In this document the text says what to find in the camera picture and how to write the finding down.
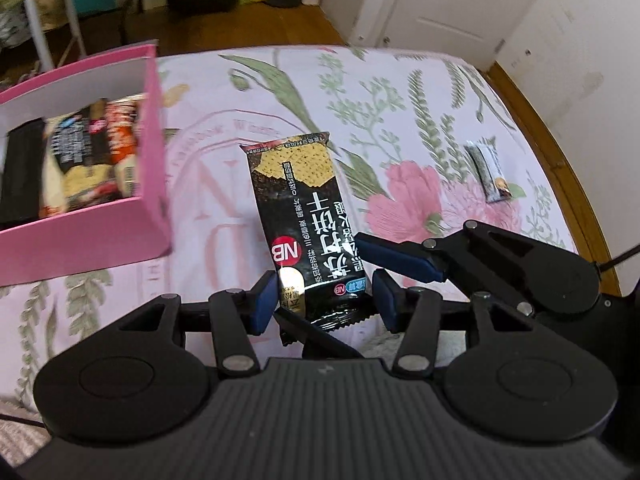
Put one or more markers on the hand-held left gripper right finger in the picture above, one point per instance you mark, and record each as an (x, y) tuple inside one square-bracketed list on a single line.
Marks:
[(385, 302)]

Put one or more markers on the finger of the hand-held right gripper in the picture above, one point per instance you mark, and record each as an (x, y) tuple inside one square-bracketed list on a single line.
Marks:
[(315, 337), (400, 257)]

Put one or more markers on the black cracker packet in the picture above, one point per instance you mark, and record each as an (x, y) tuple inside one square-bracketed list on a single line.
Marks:
[(22, 170), (80, 160), (300, 200)]

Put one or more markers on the black round floor pad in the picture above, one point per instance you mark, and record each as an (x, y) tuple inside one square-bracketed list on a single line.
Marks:
[(285, 1)]

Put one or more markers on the white snack bar packet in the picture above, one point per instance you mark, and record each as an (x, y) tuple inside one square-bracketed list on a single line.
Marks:
[(487, 172)]

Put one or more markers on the brown paper bag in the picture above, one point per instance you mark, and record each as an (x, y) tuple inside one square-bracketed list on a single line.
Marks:
[(55, 5)]

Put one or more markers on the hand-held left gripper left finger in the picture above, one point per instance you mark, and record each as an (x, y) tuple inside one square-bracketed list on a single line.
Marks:
[(262, 305)]

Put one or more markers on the white door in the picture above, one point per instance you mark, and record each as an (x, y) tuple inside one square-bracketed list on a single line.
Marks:
[(450, 0)]

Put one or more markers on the fluffy pale blanket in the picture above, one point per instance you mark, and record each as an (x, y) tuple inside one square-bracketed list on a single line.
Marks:
[(20, 440)]

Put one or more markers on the pink cardboard box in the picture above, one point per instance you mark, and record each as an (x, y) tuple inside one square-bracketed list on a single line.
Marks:
[(85, 240)]

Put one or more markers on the floral bed sheet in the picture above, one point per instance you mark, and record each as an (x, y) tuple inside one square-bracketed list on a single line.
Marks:
[(400, 110)]

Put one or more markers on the tilting side table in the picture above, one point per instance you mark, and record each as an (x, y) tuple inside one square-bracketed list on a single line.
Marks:
[(32, 25)]

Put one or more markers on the cream instant noodle packet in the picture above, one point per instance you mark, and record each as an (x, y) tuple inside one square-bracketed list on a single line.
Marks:
[(122, 130)]

